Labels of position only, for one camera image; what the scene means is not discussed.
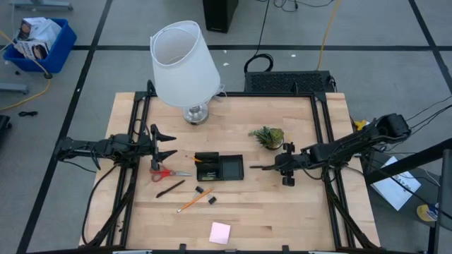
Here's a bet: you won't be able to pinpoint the blue plastic bin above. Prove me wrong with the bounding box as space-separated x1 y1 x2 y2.
2 17 78 74

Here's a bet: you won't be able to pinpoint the white printed carton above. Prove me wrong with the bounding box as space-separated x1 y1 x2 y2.
14 16 50 61

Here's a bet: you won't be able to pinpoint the black aluminium table frame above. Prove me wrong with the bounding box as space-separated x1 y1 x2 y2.
79 79 381 254

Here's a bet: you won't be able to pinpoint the black coiled floor cable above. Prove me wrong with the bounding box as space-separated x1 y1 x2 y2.
243 0 275 74

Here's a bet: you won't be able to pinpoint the red-handled scissors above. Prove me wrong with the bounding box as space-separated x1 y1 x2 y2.
150 165 194 183

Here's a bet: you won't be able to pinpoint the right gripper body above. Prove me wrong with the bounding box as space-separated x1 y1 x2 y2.
280 142 303 187

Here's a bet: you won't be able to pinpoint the black vented computer case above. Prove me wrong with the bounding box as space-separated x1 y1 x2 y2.
244 70 336 94

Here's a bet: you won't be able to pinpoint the yellow extension cable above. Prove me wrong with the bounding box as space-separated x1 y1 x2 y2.
316 0 343 71
0 30 53 112

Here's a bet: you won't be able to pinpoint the white printed paper sheet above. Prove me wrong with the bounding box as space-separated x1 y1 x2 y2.
370 156 422 212

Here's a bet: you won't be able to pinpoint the yellow and blue roll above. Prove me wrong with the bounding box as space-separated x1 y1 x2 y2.
416 203 439 223

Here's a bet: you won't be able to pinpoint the black chair base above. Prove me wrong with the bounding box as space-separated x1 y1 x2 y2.
0 114 13 142

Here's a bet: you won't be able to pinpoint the pink sticky note pad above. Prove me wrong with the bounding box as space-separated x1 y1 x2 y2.
208 222 232 246

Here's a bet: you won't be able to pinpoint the grey metal desk foot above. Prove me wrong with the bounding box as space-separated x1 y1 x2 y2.
8 0 74 11
0 83 30 95

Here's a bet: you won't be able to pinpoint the black metal stand beam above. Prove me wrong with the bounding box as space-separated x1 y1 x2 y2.
363 137 452 254

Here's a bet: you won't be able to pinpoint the potted green succulent plant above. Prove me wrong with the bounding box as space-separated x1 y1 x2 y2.
248 126 286 151

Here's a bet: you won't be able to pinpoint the silver lamp with white shade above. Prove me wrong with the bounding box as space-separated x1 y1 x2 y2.
150 20 222 126

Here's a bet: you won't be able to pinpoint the black tower box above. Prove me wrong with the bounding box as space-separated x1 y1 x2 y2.
202 0 239 34

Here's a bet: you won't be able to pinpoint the black mesh desk organizer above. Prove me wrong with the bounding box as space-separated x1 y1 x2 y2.
194 151 245 183

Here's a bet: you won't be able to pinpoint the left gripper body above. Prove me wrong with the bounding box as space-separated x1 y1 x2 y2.
141 123 160 172

